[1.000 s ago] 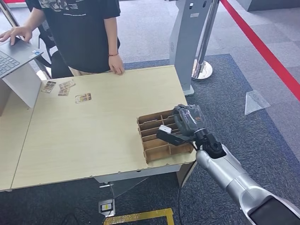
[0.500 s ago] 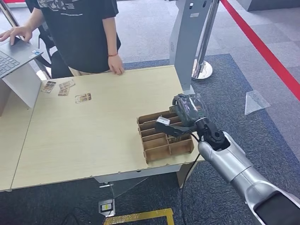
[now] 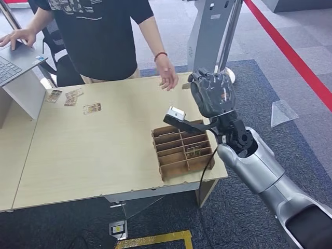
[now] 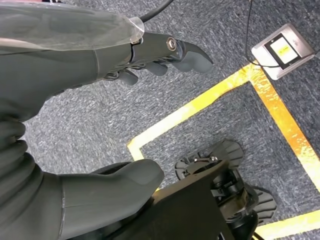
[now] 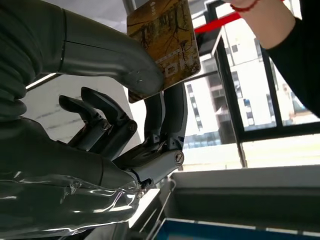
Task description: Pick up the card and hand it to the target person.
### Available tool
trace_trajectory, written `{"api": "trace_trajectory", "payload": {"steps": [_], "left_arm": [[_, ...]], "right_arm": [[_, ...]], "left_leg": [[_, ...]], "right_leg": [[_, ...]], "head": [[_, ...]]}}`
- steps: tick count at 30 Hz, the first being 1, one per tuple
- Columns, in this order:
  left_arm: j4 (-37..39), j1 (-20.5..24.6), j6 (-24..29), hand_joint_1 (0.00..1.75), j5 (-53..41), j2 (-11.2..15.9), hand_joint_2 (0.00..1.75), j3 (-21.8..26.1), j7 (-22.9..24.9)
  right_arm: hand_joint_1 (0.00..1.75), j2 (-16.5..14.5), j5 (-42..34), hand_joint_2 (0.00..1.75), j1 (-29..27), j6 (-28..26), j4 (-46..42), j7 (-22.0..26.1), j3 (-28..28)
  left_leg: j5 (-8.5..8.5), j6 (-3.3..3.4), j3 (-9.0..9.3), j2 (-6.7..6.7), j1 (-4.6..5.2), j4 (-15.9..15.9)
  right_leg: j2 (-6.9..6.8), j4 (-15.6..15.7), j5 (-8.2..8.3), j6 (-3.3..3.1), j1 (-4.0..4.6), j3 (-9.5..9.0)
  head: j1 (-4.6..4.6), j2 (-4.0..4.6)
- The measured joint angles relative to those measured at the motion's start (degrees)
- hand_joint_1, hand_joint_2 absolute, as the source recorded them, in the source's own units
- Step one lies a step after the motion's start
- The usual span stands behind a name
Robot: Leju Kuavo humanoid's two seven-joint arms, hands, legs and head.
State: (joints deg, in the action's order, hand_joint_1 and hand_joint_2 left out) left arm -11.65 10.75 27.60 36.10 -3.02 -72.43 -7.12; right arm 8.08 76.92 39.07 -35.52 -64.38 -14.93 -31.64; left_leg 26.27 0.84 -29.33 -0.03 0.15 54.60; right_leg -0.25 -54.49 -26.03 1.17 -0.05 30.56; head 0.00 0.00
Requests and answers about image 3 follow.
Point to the person's left hand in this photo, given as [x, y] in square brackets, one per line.
[167, 74]

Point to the person's right hand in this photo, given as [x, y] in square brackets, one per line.
[24, 34]

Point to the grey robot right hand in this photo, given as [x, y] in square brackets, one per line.
[213, 94]

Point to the person's left forearm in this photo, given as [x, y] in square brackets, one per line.
[152, 37]

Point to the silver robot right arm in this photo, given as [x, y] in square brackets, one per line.
[264, 172]

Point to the person's right forearm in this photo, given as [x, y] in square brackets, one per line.
[41, 22]

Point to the brown wooden card organizer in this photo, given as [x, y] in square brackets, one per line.
[171, 154]

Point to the person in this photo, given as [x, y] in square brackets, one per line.
[98, 41]

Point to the grey laptop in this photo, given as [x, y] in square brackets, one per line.
[20, 62]

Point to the grey kiosk stand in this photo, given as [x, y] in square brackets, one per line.
[207, 37]

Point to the white laptop stand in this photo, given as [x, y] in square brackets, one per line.
[28, 94]

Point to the black office chair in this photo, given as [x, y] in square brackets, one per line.
[66, 74]

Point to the clear plastic triangle sheet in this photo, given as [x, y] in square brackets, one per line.
[281, 113]

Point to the red barrier belt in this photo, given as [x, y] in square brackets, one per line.
[293, 56]

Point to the light wooden desk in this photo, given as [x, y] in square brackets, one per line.
[13, 154]
[103, 147]

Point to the dark blue carpet mat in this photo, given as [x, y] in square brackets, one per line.
[259, 213]

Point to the grey platform base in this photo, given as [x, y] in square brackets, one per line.
[298, 5]

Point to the metal floor socket box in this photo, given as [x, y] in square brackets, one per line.
[118, 230]

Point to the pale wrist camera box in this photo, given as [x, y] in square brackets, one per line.
[176, 113]

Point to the chrome stanchion post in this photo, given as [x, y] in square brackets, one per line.
[231, 34]

